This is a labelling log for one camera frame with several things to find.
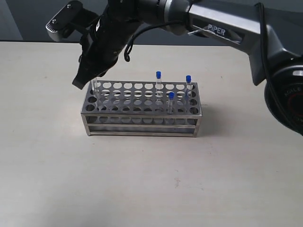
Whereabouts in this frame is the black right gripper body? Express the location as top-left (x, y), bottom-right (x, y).
top-left (81, 6), bottom-right (137, 75)

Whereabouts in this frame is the blue capped tube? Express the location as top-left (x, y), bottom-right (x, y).
top-left (185, 75), bottom-right (192, 98)
top-left (155, 71), bottom-right (162, 106)
top-left (91, 78), bottom-right (99, 107)
top-left (167, 92), bottom-right (175, 114)

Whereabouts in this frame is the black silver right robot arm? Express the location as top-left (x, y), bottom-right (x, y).
top-left (72, 0), bottom-right (303, 133)

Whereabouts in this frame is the stainless steel test tube rack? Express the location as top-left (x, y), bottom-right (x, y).
top-left (80, 80), bottom-right (203, 137)

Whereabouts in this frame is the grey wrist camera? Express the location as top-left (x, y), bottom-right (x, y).
top-left (45, 0), bottom-right (99, 42)

